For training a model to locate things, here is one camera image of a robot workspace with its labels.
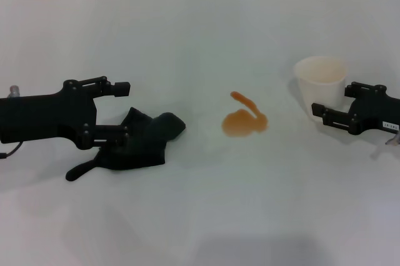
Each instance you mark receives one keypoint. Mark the white paper cup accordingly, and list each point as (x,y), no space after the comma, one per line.
(318,88)

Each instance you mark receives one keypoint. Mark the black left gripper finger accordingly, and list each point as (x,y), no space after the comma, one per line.
(122,89)
(104,130)

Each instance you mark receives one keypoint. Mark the clear right wrist plug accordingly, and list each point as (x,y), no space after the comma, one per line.
(393,140)

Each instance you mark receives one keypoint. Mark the clear left wrist plug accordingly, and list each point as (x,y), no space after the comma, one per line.
(14,91)

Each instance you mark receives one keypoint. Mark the orange-brown liquid stain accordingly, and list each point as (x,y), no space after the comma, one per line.
(240,125)

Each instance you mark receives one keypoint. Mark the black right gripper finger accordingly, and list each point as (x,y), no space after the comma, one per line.
(350,91)
(317,109)

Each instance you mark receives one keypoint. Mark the clear wrist plug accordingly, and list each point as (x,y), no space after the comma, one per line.
(393,140)
(14,91)

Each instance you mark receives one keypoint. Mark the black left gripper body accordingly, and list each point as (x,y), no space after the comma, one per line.
(37,117)

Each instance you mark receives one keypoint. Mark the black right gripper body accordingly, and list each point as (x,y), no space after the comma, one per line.
(378,110)

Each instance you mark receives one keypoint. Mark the dark blue rag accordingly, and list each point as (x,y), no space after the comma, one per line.
(147,141)

